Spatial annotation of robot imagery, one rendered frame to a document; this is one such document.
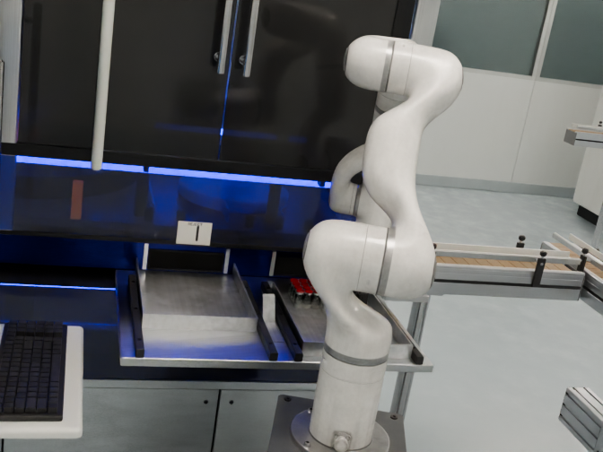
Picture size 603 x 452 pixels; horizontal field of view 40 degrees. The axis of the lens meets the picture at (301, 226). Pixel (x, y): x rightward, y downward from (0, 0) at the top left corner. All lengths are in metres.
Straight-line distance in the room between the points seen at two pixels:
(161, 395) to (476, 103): 5.51
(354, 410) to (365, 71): 0.63
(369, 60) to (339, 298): 0.45
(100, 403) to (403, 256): 1.11
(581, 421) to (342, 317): 1.44
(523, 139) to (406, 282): 6.30
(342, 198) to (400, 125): 0.46
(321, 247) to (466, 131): 6.04
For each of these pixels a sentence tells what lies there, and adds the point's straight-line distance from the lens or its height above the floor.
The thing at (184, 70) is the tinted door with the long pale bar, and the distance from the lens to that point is 1.99.
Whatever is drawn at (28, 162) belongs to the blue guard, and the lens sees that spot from 2.02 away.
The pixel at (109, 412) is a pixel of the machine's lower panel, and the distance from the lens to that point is 2.29.
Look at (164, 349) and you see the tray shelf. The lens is 1.80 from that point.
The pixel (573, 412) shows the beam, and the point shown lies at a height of 0.49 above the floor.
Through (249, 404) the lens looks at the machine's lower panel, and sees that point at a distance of 2.33.
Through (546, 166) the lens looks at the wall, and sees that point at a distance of 7.86.
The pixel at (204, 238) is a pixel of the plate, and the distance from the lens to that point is 2.09.
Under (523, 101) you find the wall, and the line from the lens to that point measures 7.58.
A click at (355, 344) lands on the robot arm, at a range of 1.46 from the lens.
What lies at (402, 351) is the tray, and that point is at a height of 0.90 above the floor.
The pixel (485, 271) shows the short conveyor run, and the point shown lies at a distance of 2.49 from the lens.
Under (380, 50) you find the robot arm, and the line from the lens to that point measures 1.58.
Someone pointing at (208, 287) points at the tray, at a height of 0.88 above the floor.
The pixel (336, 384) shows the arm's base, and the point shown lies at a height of 1.00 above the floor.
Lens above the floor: 1.70
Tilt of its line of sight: 18 degrees down
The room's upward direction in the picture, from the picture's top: 9 degrees clockwise
